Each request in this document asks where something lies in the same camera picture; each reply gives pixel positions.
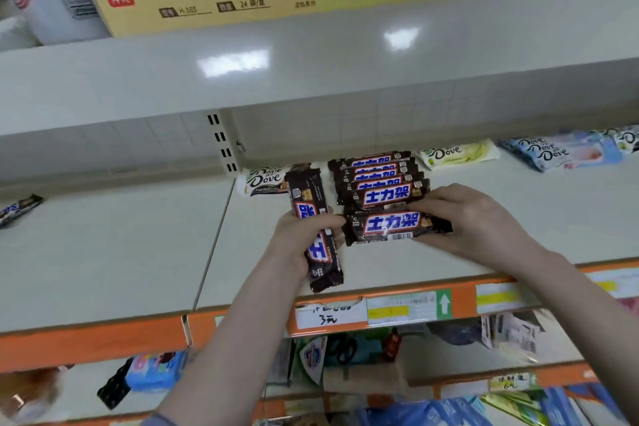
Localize person's right forearm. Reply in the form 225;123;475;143
499;247;639;422

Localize price label with green arrow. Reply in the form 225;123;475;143
366;289;453;326

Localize person's left hand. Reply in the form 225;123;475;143
269;211;346;276

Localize person's left forearm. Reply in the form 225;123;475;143
149;250;310;426

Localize dark chocolate candy bar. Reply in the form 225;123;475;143
343;210;453;247
284;168;345;294
0;193;45;230

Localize white shelf with orange edge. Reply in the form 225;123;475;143
187;150;639;349
0;175;236;374

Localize white patterned chocolate packet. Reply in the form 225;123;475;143
605;124;639;155

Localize white and yellow price label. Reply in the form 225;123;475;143
588;268;639;300
475;282;526;315

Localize white upper shelf board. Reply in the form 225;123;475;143
0;0;639;187

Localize handwritten white price label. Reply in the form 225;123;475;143
294;299;369;332

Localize slotted white shelf upright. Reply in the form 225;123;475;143
206;110;241;177

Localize teal packet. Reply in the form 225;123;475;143
324;330;386;367

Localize green and white packet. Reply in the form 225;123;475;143
293;335;328;387

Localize light blue chocolate packet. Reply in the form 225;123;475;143
498;130;625;173

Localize blue plastic packets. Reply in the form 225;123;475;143
353;397;496;426

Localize row of dark chocolate bars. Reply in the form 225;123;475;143
327;150;431;213

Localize green plastic packet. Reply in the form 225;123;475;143
480;390;551;426

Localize orange translucent bag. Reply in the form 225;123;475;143
0;365;68;425

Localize blue and pink soap packet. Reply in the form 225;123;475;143
124;350;189;393

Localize black studded packet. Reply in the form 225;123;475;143
96;358;134;411

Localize white hanging paper tags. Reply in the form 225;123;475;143
480;312;541;357

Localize red small packet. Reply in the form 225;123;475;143
381;328;403;362

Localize pale yellow chocolate packet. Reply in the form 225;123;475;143
416;139;501;171

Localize person's right hand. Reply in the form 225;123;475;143
408;184;548;275

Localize lower shelf with orange edge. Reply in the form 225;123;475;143
30;360;600;426

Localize white and brown chocolate packet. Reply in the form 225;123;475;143
235;165;294;198

